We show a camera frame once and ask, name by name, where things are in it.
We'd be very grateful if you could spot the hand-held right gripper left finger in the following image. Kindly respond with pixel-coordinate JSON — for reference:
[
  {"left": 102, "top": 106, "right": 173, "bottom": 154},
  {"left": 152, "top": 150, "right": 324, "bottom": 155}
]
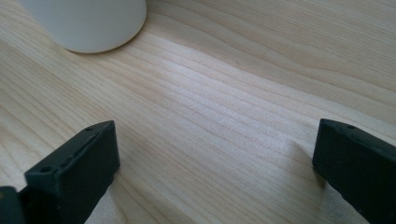
[{"left": 18, "top": 119, "right": 121, "bottom": 224}]

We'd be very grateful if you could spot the white cup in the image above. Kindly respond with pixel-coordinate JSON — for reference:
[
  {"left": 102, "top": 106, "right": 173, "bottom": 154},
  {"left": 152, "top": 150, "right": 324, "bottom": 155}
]
[{"left": 19, "top": 0, "right": 148, "bottom": 54}]

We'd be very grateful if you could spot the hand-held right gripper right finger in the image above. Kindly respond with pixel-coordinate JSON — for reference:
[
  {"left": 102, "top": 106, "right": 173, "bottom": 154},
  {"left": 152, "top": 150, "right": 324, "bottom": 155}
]
[{"left": 312, "top": 118, "right": 396, "bottom": 224}]

